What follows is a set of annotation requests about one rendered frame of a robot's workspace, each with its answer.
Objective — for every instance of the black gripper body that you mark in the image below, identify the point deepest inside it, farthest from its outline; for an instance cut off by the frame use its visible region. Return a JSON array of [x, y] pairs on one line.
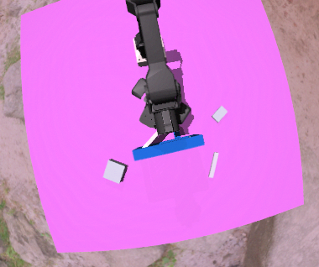
[[181, 112]]

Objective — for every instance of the white flat bar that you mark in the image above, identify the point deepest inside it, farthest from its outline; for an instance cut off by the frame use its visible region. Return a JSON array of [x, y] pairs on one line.
[[213, 166]]

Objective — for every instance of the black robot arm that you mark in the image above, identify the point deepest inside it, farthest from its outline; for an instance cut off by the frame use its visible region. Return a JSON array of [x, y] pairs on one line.
[[161, 86]]

